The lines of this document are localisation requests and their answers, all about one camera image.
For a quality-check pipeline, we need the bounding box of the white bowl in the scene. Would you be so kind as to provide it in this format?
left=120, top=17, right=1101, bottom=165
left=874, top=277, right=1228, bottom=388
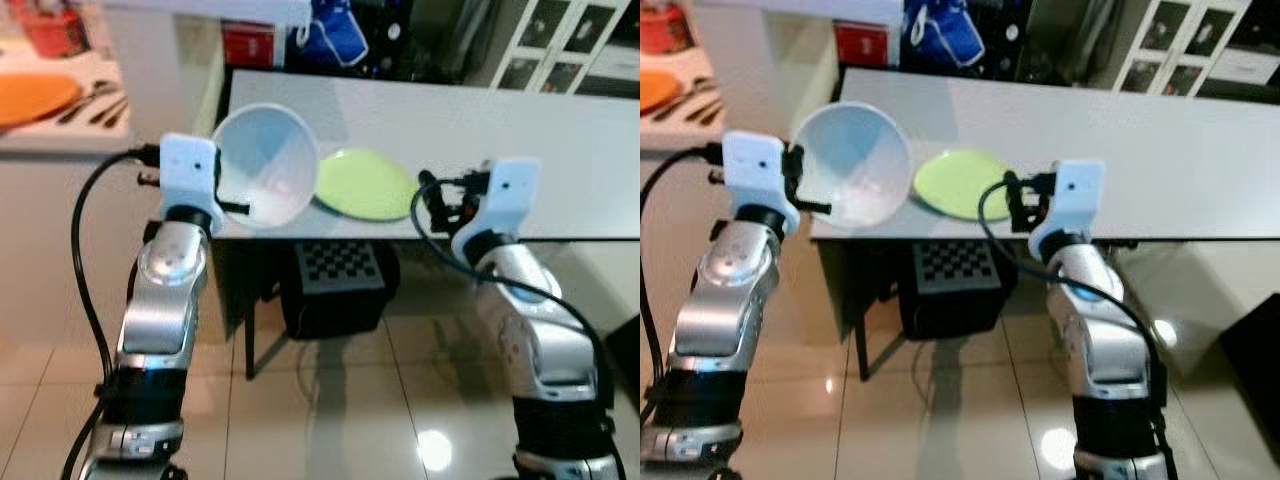
left=790, top=101, right=913, bottom=229
left=211, top=102, right=320, bottom=230

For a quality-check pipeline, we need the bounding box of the light green plate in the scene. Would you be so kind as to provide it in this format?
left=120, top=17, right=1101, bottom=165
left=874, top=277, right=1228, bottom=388
left=912, top=148, right=1013, bottom=222
left=314, top=148, right=422, bottom=222

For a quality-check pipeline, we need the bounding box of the grey dining table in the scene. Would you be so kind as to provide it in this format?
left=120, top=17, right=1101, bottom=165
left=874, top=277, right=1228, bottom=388
left=806, top=68, right=1280, bottom=383
left=213, top=68, right=641, bottom=383

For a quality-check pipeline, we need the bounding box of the black box with checkerboard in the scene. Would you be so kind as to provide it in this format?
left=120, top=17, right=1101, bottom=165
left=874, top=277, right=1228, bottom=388
left=899, top=239, right=1020, bottom=342
left=279, top=239, right=402, bottom=340

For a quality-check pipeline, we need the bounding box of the white shelf unit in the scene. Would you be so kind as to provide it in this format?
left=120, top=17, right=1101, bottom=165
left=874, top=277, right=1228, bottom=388
left=100, top=0, right=313, bottom=146
left=690, top=0, right=906, bottom=136

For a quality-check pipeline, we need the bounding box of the white side table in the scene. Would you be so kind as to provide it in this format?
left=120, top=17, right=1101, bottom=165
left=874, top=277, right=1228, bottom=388
left=0, top=45, right=243, bottom=346
left=640, top=45, right=851, bottom=346

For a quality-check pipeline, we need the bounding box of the red box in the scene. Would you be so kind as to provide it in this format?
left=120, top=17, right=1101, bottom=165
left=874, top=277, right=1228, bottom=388
left=221, top=21, right=277, bottom=70
left=834, top=21, right=890, bottom=70

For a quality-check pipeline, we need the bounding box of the blue bag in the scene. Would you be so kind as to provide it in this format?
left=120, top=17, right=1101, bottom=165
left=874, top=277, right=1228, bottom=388
left=294, top=0, right=374, bottom=70
left=904, top=0, right=987, bottom=70

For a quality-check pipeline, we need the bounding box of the orange plate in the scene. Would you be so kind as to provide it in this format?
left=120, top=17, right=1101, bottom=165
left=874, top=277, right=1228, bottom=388
left=640, top=72, right=681, bottom=114
left=0, top=72, right=84, bottom=130

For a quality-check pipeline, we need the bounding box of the white glass door cabinet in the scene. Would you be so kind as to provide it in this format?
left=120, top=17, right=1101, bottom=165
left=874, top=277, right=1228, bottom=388
left=489, top=0, right=641, bottom=99
left=1110, top=0, right=1280, bottom=102

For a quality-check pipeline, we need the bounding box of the red round container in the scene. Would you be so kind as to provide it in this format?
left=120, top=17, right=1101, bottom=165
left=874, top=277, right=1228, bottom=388
left=640, top=0, right=695, bottom=57
left=18, top=0, right=91, bottom=59

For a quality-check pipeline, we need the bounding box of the black low furniture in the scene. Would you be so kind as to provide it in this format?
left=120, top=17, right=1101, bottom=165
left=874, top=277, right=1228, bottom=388
left=604, top=314, right=641, bottom=403
left=1217, top=318, right=1280, bottom=443

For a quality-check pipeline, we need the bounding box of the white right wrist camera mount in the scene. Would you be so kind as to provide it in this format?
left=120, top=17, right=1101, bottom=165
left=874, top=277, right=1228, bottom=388
left=452, top=157, right=543, bottom=263
left=1028, top=158, right=1107, bottom=263

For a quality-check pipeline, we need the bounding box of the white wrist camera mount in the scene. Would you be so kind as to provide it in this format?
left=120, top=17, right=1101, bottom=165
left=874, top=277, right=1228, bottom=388
left=452, top=157, right=543, bottom=263
left=158, top=132, right=225, bottom=223
left=1028, top=158, right=1107, bottom=263
left=722, top=130, right=791, bottom=216

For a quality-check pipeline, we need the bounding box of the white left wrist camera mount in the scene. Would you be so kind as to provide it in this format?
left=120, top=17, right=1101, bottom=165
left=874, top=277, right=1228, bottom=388
left=722, top=130, right=791, bottom=216
left=158, top=132, right=225, bottom=223

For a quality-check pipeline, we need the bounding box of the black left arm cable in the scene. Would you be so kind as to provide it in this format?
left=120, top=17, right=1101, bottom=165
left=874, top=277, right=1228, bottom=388
left=640, top=148, right=726, bottom=426
left=60, top=148, right=163, bottom=480

